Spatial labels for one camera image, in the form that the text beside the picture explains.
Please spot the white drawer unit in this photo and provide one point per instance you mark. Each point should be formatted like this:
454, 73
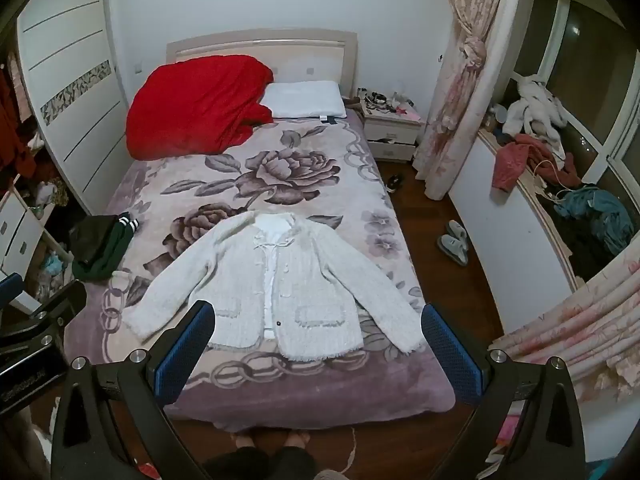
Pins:
20, 235

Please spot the black shoe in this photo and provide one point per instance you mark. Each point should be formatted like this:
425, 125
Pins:
395, 182

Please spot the hanging red clothes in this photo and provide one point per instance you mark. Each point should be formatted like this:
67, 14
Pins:
15, 125

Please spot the white windowsill cabinet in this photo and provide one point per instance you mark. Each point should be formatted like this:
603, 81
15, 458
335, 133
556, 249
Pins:
505, 240

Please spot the pink floral tied curtain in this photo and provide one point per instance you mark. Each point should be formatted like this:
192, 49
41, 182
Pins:
465, 85

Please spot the teal garment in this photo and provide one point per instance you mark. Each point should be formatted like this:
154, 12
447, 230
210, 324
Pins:
605, 215

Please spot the grey slipper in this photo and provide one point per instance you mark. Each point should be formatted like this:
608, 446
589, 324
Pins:
457, 231
454, 250

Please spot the dark cloth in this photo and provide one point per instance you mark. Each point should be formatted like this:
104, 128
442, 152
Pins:
585, 250

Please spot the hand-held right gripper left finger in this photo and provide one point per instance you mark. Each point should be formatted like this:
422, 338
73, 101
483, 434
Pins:
186, 355

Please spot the white fuzzy jacket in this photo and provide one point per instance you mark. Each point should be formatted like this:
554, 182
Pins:
280, 280

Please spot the person's legs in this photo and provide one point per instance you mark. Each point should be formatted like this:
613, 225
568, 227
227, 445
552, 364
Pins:
265, 462

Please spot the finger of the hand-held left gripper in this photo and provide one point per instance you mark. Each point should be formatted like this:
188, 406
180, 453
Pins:
62, 302
10, 289

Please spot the red quilt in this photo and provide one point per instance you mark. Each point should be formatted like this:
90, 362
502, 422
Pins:
195, 105

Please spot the white nightstand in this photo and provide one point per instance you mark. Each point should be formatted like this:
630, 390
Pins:
392, 132

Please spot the white wardrobe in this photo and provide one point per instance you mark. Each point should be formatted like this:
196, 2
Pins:
75, 85

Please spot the floral purple blanket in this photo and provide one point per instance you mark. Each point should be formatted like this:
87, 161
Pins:
300, 160

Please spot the bed with beige headboard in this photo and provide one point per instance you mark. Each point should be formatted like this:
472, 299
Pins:
260, 42

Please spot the black cloth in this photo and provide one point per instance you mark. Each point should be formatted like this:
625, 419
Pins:
90, 237

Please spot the white pillow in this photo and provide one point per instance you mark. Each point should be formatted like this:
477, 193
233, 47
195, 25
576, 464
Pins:
305, 99

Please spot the green garment with striped cuff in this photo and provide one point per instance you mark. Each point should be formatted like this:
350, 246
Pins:
112, 250

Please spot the nightstand clutter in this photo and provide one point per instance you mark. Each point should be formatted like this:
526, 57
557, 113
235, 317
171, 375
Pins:
380, 100

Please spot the window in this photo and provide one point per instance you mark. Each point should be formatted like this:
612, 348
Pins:
585, 35

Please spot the pink floral loose curtain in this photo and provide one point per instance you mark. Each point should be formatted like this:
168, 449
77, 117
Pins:
575, 320

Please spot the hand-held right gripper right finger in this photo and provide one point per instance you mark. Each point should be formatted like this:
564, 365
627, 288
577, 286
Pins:
450, 355

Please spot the white clothes pile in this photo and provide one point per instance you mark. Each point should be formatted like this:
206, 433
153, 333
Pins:
535, 110

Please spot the red garment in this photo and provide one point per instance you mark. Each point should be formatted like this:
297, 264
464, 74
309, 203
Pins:
510, 160

